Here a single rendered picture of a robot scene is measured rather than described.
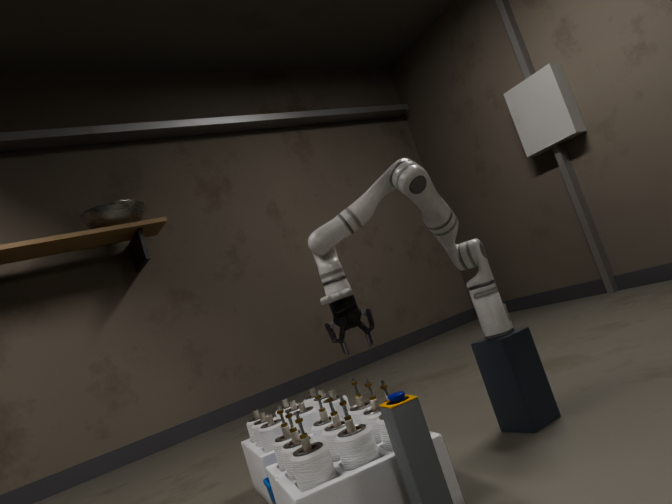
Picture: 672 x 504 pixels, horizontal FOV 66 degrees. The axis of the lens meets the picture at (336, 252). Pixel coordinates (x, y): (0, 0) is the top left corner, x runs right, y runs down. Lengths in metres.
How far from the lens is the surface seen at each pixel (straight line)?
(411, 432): 1.19
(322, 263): 1.47
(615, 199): 4.50
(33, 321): 3.99
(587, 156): 4.57
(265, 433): 1.81
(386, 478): 1.32
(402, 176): 1.45
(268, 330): 4.30
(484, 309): 1.76
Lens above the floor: 0.55
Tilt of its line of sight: 6 degrees up
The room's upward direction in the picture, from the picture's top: 18 degrees counter-clockwise
